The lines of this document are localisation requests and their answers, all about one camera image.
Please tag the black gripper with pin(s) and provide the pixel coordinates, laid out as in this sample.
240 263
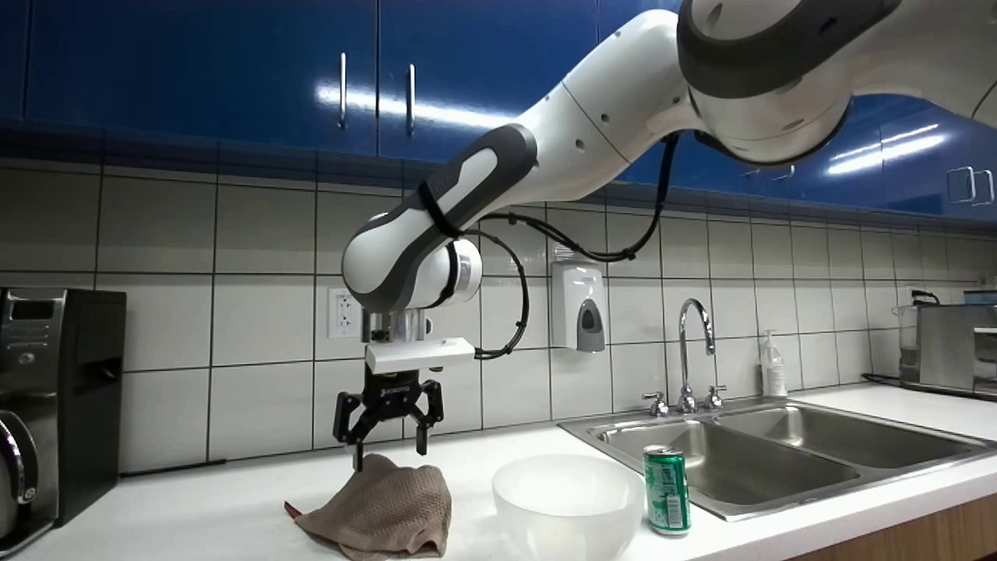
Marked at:
396 390

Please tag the clear dish soap bottle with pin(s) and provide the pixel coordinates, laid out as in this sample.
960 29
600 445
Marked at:
771 374

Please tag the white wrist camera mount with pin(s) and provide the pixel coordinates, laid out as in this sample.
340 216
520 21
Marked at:
417 356

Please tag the stainless steel sink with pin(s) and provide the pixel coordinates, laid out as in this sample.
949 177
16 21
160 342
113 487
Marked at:
788 453

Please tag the blue upper cabinet door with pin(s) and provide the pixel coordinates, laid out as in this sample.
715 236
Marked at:
477 51
187 62
913 166

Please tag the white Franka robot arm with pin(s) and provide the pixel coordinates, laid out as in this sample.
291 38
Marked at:
611 114

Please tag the black coffee machine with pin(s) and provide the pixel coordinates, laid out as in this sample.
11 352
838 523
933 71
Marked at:
72 416

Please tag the stainless steel countertop appliance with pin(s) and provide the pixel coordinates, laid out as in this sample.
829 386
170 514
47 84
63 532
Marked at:
944 347

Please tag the brown waffle-weave towel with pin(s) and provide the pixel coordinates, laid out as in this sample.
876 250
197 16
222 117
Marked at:
383 508

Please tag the chrome faucet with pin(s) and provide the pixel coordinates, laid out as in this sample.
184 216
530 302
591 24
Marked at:
682 352

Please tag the wall soap dispenser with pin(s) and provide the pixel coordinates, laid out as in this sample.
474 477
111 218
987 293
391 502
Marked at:
577 305

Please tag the white wall outlet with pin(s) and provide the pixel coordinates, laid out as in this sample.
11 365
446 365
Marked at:
344 314

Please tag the wooden sink base cabinet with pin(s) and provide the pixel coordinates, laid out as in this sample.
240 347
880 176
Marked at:
913 534

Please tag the green soda can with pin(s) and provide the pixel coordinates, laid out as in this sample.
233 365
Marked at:
669 492

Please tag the translucent white plastic bowl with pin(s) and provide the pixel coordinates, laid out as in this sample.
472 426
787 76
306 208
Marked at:
566 508

